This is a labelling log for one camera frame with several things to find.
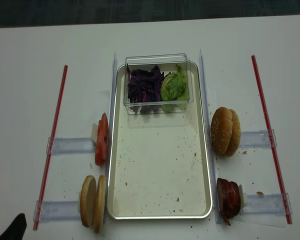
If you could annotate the green lettuce leaves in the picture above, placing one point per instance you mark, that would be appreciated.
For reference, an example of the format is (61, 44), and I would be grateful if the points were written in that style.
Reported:
(174, 86)

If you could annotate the right red strip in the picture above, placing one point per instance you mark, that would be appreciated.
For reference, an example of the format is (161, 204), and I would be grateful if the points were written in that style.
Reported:
(288, 212)

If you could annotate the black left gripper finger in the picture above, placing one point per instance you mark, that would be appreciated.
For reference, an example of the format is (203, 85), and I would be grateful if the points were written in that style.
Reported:
(16, 229)

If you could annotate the bun slice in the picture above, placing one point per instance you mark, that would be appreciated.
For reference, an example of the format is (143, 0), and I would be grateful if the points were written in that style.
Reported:
(88, 200)
(99, 204)

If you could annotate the brown meat patties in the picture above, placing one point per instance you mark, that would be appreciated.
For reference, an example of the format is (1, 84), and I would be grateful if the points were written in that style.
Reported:
(229, 199)

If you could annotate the clear plastic container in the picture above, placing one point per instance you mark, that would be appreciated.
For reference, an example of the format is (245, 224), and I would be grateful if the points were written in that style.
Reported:
(166, 63)

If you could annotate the sesame bun top near tray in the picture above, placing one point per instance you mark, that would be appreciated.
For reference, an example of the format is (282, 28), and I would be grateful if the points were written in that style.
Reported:
(221, 130)

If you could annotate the clear cross rail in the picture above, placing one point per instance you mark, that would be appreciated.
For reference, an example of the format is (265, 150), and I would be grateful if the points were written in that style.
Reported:
(46, 211)
(258, 139)
(269, 204)
(58, 145)

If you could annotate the white pusher block behind tomato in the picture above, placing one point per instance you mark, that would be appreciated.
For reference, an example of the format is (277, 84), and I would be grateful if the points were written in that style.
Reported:
(94, 134)

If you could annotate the left long clear rail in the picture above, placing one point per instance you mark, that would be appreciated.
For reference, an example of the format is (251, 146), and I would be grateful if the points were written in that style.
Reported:
(110, 131)

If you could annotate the red strip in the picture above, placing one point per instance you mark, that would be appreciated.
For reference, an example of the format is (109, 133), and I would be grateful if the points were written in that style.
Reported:
(288, 212)
(48, 157)

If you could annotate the left red strip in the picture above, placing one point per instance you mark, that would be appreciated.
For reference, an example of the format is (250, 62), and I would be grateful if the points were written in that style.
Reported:
(48, 157)

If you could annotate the white pusher block behind patties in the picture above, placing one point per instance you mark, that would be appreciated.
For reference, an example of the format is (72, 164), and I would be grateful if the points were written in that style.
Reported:
(242, 197)

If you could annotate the left front clear cross rail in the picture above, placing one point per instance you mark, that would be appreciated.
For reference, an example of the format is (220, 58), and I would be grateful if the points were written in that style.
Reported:
(46, 211)

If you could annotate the sesame bun top outer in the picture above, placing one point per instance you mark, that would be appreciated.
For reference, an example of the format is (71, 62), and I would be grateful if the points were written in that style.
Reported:
(235, 136)

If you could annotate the shredded purple cabbage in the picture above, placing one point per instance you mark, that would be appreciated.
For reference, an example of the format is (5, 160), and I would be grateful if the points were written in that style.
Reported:
(144, 86)

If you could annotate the silver metal tray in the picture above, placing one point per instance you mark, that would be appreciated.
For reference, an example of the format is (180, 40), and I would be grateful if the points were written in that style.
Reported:
(159, 162)

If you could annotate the right rear clear cross rail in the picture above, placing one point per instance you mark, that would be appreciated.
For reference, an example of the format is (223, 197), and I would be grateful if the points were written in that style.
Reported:
(258, 139)

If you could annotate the left rear clear cross rail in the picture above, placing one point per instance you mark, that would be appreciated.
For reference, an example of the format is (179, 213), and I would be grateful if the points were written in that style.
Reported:
(58, 145)

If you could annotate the right front clear cross rail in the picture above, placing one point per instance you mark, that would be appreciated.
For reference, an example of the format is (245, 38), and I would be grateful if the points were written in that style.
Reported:
(269, 204)

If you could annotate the red tomato slices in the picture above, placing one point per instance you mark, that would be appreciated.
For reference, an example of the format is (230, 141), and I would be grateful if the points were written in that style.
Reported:
(101, 150)

